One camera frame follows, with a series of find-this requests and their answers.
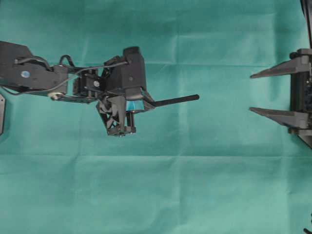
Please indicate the black Velcro hook strip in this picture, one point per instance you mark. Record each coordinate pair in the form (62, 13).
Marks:
(175, 100)

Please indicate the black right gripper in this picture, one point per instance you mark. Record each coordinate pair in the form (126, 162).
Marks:
(301, 99)

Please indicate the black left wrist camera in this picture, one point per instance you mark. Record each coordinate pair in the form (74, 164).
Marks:
(133, 77)

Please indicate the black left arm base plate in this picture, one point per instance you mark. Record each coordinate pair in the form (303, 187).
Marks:
(2, 113)

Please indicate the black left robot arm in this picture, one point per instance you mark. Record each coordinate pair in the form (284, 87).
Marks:
(23, 73)

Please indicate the green table cloth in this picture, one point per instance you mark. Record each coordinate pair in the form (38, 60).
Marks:
(209, 166)

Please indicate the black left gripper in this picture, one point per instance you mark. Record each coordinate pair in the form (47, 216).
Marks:
(116, 112)

